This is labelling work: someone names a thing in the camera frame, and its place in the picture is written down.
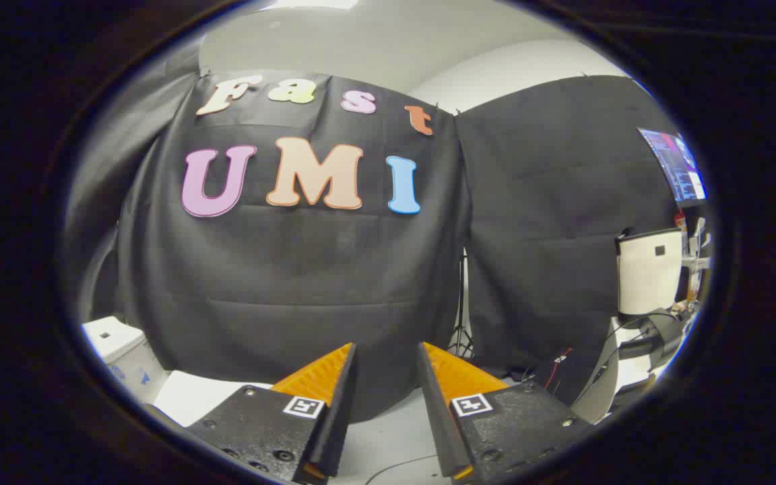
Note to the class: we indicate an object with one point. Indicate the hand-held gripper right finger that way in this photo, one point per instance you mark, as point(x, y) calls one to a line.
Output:
point(436, 411)

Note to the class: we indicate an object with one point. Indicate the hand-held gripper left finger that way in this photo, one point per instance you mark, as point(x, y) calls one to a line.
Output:
point(335, 411)

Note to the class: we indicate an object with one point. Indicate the white toilet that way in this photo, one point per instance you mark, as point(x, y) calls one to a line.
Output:
point(125, 350)

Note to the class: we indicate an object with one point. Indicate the black tripod stand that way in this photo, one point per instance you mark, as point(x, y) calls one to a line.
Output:
point(460, 316)

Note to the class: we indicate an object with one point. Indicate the black backdrop cloth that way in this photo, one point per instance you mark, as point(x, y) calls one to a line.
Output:
point(294, 269)

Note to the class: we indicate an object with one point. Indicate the plain black cloth panel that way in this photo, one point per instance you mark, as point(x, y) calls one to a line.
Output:
point(112, 188)
point(550, 236)

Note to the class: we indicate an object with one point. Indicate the white box with black trim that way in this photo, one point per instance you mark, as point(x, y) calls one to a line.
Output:
point(649, 273)

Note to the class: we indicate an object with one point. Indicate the desk clutter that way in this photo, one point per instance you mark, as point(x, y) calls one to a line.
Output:
point(694, 263)

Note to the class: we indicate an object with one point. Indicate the computer monitor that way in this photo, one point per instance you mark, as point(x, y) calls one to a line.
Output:
point(677, 165)

